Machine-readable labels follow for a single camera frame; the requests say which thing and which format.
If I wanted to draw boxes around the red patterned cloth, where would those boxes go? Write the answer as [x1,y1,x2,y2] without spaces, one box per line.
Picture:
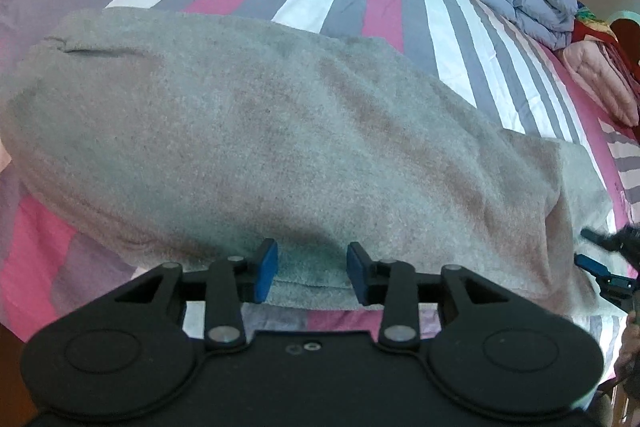
[572,1,640,72]

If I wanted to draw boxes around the folded pink blanket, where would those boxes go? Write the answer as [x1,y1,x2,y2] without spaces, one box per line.
[560,41,640,128]

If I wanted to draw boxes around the dark wooden headboard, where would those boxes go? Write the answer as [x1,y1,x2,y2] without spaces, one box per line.
[611,19,640,60]

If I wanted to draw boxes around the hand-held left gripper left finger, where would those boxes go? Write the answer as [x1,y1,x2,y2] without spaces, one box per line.
[115,238,279,353]

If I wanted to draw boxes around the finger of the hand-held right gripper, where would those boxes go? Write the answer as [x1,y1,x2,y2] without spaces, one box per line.
[580,226,640,254]
[573,253,640,294]

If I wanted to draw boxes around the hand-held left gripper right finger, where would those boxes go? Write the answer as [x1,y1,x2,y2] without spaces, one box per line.
[347,241,506,352]

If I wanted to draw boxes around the grey pants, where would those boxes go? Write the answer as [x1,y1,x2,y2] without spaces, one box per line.
[0,7,619,332]

